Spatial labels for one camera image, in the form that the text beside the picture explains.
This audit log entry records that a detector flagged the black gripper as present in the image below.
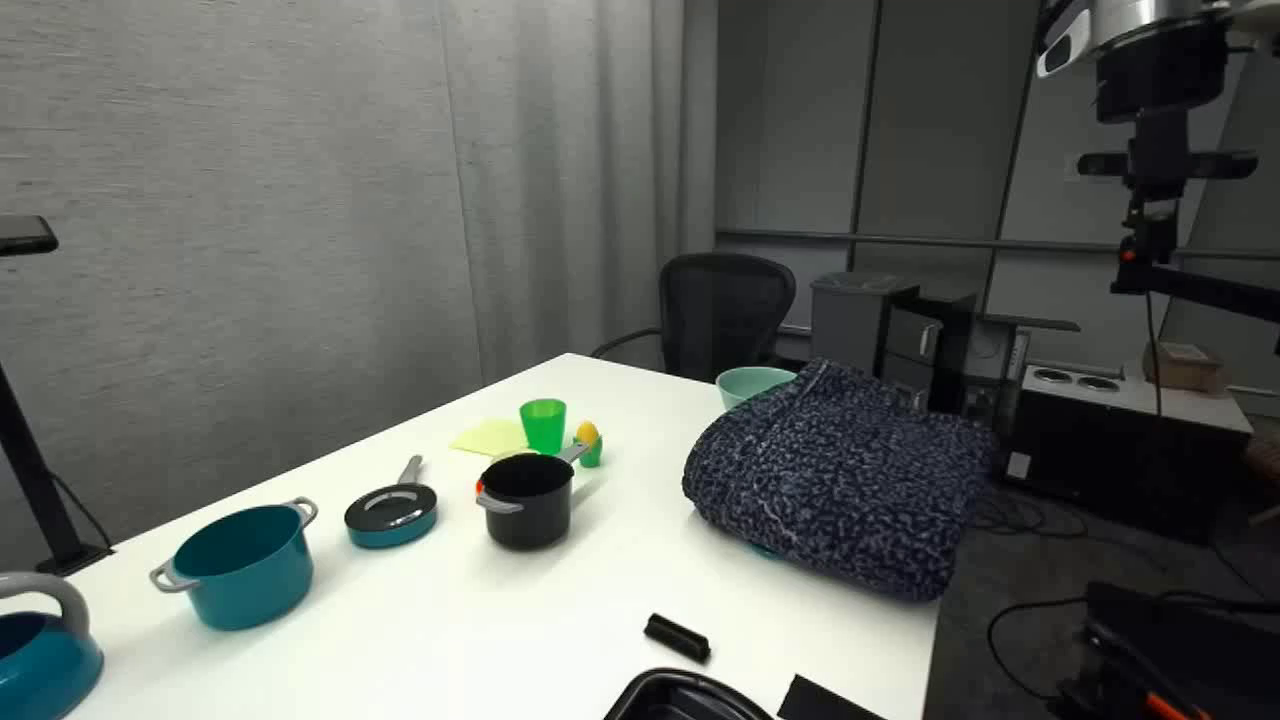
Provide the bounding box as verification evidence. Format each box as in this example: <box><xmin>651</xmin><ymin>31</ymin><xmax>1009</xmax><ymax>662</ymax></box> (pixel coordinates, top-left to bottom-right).
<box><xmin>1092</xmin><ymin>19</ymin><xmax>1230</xmax><ymax>161</ymax></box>

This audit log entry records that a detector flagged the dark blue fleece blanket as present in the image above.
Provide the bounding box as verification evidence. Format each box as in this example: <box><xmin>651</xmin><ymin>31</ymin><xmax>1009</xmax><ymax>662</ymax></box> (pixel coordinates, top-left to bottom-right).
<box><xmin>680</xmin><ymin>358</ymin><xmax>999</xmax><ymax>604</ymax></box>

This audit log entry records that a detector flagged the brown cardboard box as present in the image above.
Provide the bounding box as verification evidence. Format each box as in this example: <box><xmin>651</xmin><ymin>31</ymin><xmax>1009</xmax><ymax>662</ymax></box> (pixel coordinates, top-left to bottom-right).
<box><xmin>1149</xmin><ymin>339</ymin><xmax>1223</xmax><ymax>401</ymax></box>

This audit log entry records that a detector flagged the black box white top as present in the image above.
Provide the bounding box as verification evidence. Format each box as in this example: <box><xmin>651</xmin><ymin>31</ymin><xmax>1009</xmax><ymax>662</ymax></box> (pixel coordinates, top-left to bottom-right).
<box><xmin>1009</xmin><ymin>358</ymin><xmax>1255</xmax><ymax>543</ymax></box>

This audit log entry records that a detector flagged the grey cabinet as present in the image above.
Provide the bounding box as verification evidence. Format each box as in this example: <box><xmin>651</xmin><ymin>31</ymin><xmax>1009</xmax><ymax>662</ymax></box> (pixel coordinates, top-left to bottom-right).
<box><xmin>808</xmin><ymin>269</ymin><xmax>924</xmax><ymax>380</ymax></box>

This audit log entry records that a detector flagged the black mesh office chair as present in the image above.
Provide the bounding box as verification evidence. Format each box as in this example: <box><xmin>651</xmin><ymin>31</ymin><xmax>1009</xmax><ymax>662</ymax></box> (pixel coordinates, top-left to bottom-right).
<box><xmin>590</xmin><ymin>250</ymin><xmax>798</xmax><ymax>384</ymax></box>

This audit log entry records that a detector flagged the mint green bowl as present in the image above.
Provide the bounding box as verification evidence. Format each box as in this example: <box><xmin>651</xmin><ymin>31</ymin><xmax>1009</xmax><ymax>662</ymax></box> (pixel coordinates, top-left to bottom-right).
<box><xmin>712</xmin><ymin>363</ymin><xmax>798</xmax><ymax>410</ymax></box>

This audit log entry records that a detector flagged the black equipment case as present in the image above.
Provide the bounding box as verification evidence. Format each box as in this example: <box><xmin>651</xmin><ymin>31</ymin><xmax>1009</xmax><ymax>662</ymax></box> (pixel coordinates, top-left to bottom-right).
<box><xmin>1057</xmin><ymin>576</ymin><xmax>1280</xmax><ymax>720</ymax></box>

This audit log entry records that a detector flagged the grey window curtain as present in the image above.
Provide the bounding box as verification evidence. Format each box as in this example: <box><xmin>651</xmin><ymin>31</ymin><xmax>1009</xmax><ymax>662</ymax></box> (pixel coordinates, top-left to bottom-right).
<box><xmin>436</xmin><ymin>0</ymin><xmax>719</xmax><ymax>391</ymax></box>

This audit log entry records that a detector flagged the yellow green toy corn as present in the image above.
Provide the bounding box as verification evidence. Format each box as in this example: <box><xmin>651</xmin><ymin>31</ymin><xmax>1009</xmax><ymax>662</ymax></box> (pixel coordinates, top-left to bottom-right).
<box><xmin>572</xmin><ymin>420</ymin><xmax>608</xmax><ymax>471</ymax></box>

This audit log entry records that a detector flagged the green plastic cup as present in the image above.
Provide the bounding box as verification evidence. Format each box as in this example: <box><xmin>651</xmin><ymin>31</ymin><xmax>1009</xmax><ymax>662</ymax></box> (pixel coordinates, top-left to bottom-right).
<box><xmin>517</xmin><ymin>397</ymin><xmax>572</xmax><ymax>459</ymax></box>

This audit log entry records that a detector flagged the small black block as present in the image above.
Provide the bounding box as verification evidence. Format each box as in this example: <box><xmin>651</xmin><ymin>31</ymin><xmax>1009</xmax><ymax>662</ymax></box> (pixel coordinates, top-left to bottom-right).
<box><xmin>641</xmin><ymin>608</ymin><xmax>717</xmax><ymax>662</ymax></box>

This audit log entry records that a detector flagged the black mug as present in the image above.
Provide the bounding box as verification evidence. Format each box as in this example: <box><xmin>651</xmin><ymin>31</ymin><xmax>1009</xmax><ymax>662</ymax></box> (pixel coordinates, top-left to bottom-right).
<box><xmin>472</xmin><ymin>451</ymin><xmax>581</xmax><ymax>550</ymax></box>

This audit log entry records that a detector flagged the black grill tray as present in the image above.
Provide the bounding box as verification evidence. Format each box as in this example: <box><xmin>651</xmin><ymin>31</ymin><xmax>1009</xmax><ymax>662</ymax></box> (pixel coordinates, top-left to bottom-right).
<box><xmin>599</xmin><ymin>662</ymin><xmax>774</xmax><ymax>720</ymax></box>

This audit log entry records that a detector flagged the pale yellow cloth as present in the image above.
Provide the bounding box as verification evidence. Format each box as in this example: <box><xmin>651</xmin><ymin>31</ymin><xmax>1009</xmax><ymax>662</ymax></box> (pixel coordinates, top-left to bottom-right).
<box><xmin>449</xmin><ymin>414</ymin><xmax>532</xmax><ymax>459</ymax></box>

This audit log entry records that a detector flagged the small teal frying pan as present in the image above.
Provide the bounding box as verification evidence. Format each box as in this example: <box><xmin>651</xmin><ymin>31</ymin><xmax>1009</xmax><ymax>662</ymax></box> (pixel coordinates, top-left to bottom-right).
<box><xmin>338</xmin><ymin>451</ymin><xmax>438</xmax><ymax>550</ymax></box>

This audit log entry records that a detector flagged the teal cooking pot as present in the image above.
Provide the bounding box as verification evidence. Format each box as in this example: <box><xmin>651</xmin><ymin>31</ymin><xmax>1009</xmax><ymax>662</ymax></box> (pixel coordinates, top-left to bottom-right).
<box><xmin>148</xmin><ymin>495</ymin><xmax>325</xmax><ymax>634</ymax></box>

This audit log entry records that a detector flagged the stereo camera on boom stand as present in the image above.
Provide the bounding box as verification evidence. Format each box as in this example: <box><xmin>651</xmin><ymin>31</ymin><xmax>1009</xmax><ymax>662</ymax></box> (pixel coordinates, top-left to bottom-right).
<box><xmin>1074</xmin><ymin>148</ymin><xmax>1280</xmax><ymax>325</ymax></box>

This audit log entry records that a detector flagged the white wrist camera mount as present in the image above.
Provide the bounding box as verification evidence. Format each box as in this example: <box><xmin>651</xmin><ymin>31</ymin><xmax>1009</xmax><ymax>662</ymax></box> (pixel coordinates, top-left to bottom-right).
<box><xmin>1032</xmin><ymin>14</ymin><xmax>1088</xmax><ymax>84</ymax></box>

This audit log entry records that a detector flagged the black floor cable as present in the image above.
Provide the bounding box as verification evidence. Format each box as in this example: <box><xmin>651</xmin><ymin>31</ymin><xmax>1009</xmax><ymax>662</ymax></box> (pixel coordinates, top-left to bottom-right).
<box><xmin>985</xmin><ymin>592</ymin><xmax>1092</xmax><ymax>703</ymax></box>

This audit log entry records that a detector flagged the black camera tripod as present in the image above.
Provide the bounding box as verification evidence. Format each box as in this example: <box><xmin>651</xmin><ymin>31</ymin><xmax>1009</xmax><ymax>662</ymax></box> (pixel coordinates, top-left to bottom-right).
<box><xmin>0</xmin><ymin>217</ymin><xmax>115</xmax><ymax>579</ymax></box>

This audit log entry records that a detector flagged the teal kettle grey handle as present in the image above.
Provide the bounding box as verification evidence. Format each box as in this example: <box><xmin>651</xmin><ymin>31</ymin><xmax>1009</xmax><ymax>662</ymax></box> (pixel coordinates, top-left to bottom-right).
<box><xmin>0</xmin><ymin>568</ymin><xmax>109</xmax><ymax>720</ymax></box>

